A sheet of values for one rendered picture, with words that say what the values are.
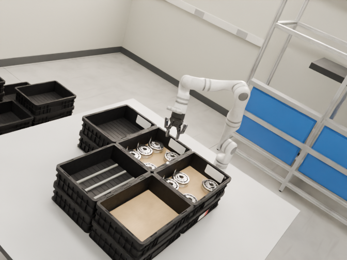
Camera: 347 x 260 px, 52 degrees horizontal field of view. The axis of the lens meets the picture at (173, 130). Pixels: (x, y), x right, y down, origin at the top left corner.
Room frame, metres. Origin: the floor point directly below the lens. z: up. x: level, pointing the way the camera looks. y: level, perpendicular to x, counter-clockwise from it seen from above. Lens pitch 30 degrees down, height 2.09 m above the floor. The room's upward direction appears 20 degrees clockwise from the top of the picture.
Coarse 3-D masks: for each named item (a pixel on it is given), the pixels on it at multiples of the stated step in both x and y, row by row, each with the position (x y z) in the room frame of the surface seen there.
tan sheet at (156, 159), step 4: (164, 148) 1.94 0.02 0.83; (152, 152) 1.85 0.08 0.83; (164, 152) 1.90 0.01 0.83; (152, 156) 1.81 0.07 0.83; (156, 156) 1.82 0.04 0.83; (160, 156) 1.84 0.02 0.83; (140, 160) 1.73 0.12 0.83; (144, 160) 1.74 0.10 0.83; (148, 160) 1.75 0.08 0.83; (152, 160) 1.77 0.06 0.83; (156, 160) 1.78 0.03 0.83; (160, 160) 1.80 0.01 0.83; (156, 164) 1.75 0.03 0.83; (160, 164) 1.76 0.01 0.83
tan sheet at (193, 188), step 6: (186, 168) 1.81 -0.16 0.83; (192, 168) 1.83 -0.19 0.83; (186, 174) 1.75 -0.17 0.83; (192, 174) 1.77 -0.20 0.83; (198, 174) 1.79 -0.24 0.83; (192, 180) 1.71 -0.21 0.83; (198, 180) 1.74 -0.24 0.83; (186, 186) 1.64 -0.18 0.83; (192, 186) 1.66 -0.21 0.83; (198, 186) 1.68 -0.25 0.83; (186, 192) 1.59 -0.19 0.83; (192, 192) 1.60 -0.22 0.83; (198, 192) 1.62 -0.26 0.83; (204, 192) 1.64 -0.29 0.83; (198, 198) 1.57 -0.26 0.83
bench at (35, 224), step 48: (0, 144) 1.59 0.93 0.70; (48, 144) 1.74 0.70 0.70; (192, 144) 2.32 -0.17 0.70; (0, 192) 1.25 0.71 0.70; (48, 192) 1.36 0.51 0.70; (240, 192) 1.94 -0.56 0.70; (0, 240) 1.00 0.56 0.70; (48, 240) 1.08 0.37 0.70; (192, 240) 1.38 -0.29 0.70; (240, 240) 1.50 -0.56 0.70
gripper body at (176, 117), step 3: (171, 114) 1.72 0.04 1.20; (174, 114) 1.71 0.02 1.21; (177, 114) 1.71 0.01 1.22; (180, 114) 1.71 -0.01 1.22; (183, 114) 1.72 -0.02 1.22; (171, 117) 1.73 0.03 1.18; (174, 117) 1.70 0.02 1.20; (177, 117) 1.70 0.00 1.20; (180, 117) 1.70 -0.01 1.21; (183, 117) 1.72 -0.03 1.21; (171, 120) 1.73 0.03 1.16; (174, 120) 1.72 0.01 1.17; (177, 120) 1.72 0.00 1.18; (180, 120) 1.71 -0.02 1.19; (174, 123) 1.71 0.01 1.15; (180, 123) 1.70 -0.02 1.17; (174, 126) 1.71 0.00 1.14
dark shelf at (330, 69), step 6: (318, 60) 3.52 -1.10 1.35; (324, 60) 3.61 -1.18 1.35; (330, 60) 3.71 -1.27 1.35; (312, 66) 3.35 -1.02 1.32; (318, 66) 3.33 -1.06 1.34; (324, 66) 3.38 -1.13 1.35; (330, 66) 3.47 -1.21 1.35; (336, 66) 3.55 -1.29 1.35; (342, 66) 3.65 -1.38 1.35; (318, 72) 3.32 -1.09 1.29; (324, 72) 3.29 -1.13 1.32; (330, 72) 3.27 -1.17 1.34; (336, 72) 3.30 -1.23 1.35; (342, 72) 3.39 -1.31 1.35; (336, 78) 3.24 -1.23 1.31; (342, 78) 3.22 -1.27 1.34
